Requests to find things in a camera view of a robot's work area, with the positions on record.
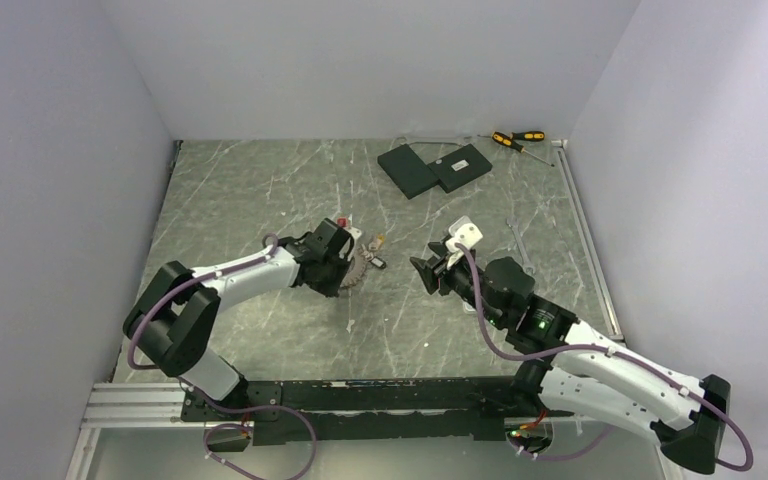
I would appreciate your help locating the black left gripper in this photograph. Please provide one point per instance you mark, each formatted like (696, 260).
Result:
(331, 289)

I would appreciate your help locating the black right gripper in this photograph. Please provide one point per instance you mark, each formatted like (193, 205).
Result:
(439, 269)

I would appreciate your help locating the round metal key organizer disc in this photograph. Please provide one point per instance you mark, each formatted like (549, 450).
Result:
(359, 264)

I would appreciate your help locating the black key tag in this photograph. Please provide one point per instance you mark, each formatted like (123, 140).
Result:
(378, 263)

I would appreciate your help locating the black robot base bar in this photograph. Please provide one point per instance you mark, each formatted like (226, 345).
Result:
(480, 408)

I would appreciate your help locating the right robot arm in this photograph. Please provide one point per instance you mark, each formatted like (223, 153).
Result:
(567, 365)

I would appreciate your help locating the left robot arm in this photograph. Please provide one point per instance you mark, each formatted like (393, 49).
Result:
(171, 323)

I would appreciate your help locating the silver wrench on table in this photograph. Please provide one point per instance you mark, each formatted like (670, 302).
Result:
(528, 265)

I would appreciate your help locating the large black flat box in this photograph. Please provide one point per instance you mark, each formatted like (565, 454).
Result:
(408, 171)

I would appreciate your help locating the small black flat box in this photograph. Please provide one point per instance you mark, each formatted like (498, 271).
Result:
(459, 168)

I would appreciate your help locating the yellow black screwdriver front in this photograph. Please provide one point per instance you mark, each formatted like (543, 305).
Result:
(521, 147)

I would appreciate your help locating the yellow black screwdriver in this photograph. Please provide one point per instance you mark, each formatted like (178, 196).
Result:
(528, 136)
(521, 147)

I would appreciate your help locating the yellow black screwdriver rear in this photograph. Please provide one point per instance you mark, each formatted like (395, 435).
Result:
(528, 136)

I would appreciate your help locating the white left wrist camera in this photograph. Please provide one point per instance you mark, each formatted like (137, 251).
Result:
(346, 223)

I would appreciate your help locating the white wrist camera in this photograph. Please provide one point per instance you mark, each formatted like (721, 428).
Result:
(346, 223)
(462, 232)

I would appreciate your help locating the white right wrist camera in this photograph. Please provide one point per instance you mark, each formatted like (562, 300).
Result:
(462, 232)

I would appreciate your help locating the long silver wrench at wall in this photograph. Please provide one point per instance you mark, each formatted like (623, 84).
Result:
(435, 140)

